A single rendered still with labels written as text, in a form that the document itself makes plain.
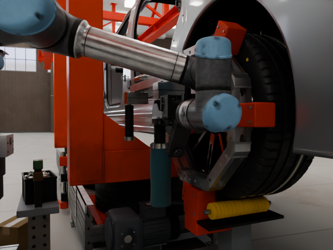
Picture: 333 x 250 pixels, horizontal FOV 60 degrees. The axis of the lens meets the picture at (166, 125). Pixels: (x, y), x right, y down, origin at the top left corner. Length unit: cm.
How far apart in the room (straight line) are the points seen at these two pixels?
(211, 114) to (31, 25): 37
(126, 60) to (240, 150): 44
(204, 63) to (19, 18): 35
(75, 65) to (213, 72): 96
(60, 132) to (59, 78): 59
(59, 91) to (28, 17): 278
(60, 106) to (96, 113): 193
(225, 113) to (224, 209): 56
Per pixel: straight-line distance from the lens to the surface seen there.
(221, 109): 56
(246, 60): 101
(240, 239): 128
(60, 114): 335
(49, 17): 63
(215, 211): 105
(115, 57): 72
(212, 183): 103
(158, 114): 82
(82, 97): 143
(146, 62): 71
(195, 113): 60
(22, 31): 62
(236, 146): 90
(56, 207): 141
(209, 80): 59
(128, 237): 136
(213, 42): 60
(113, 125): 147
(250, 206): 114
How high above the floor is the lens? 84
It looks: 1 degrees down
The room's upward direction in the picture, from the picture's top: straight up
